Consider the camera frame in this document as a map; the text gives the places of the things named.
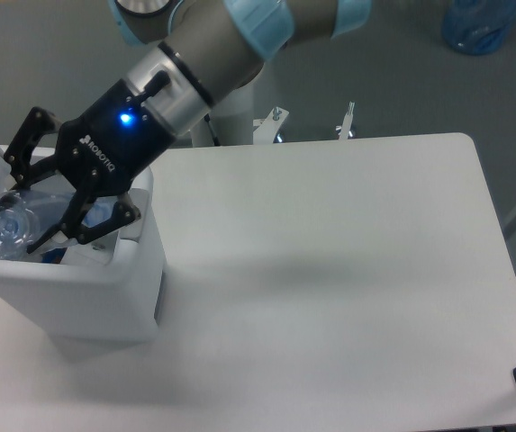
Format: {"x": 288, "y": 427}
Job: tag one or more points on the white paper wrapper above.
{"x": 97, "y": 253}

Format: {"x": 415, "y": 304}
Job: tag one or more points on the white open trash can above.
{"x": 117, "y": 302}

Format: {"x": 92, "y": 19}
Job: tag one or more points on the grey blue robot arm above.
{"x": 206, "y": 51}

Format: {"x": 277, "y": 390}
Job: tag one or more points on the clear plastic water bottle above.
{"x": 24, "y": 216}

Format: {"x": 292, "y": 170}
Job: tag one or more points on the blue orange trash item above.
{"x": 54, "y": 256}

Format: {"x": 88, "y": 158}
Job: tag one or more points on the blue plastic bag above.
{"x": 477, "y": 28}

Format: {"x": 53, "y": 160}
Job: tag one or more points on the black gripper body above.
{"x": 117, "y": 137}

